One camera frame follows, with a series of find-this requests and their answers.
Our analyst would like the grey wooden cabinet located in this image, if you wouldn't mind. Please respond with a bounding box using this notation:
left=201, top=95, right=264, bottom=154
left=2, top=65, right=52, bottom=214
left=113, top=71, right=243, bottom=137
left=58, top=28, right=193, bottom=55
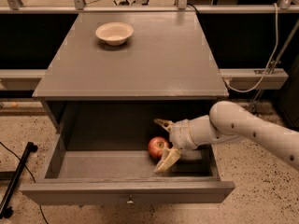
left=32, top=10, right=230, bottom=133

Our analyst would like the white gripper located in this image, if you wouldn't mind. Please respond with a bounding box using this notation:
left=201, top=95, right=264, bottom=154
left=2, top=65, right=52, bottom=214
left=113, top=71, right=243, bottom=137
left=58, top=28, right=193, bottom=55
left=154, top=119, right=197, bottom=174

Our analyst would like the white cable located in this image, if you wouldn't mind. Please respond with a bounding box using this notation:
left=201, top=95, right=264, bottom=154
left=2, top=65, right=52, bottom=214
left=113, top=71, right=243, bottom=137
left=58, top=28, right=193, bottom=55
left=224, top=3, right=279, bottom=94

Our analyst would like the black floor cable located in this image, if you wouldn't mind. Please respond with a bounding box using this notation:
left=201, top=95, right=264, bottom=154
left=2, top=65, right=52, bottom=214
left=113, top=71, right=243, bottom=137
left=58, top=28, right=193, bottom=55
left=0, top=141, right=50, bottom=224

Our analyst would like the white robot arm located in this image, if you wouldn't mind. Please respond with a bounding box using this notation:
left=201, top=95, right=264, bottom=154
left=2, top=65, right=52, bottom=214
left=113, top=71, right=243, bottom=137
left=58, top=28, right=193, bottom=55
left=154, top=101, right=299, bottom=173

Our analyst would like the white paper bowl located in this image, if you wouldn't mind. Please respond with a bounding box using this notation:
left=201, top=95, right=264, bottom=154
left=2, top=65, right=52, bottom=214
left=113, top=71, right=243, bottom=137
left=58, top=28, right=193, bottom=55
left=95, top=22, right=134, bottom=46

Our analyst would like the open grey top drawer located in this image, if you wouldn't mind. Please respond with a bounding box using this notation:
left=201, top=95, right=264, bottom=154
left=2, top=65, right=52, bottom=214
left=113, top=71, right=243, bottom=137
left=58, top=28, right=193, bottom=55
left=21, top=101, right=235, bottom=205

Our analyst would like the metal rail frame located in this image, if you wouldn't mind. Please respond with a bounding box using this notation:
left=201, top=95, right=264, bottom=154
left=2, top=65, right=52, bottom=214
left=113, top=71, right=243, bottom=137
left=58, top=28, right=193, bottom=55
left=0, top=0, right=299, bottom=16

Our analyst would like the black stand leg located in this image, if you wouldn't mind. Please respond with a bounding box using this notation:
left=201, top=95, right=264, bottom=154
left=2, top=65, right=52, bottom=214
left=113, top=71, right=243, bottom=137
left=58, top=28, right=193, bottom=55
left=0, top=142, right=38, bottom=218

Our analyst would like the metal drawer knob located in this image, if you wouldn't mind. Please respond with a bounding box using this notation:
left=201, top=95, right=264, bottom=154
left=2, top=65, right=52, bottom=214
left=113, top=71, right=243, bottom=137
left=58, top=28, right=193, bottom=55
left=126, top=195, right=135, bottom=205

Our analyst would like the red apple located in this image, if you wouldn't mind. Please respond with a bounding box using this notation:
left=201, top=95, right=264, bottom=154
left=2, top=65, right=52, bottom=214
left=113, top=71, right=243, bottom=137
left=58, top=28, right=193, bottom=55
left=148, top=136, right=170, bottom=160

